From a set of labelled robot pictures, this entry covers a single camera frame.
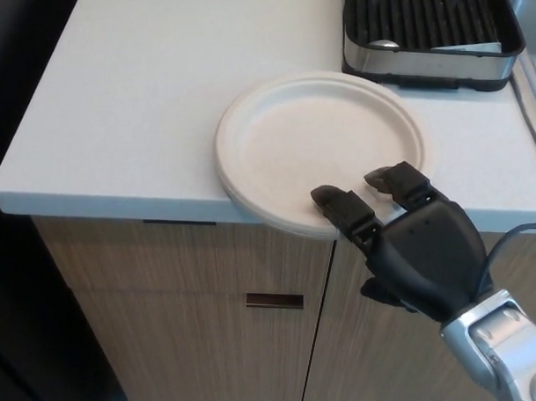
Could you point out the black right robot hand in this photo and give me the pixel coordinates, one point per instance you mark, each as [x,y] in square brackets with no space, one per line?
[429,254]

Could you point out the white paper plate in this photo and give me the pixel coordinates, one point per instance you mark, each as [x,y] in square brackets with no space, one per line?
[305,140]

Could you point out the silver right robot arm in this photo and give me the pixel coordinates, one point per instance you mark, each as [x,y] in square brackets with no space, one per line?
[500,349]

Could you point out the plain wood cabinet door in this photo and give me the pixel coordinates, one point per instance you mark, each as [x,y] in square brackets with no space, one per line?
[377,354]

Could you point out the black steel dish rack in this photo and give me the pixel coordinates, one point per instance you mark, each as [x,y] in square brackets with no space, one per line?
[431,65]

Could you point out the silver spoon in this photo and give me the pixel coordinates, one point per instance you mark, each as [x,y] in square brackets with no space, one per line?
[384,44]

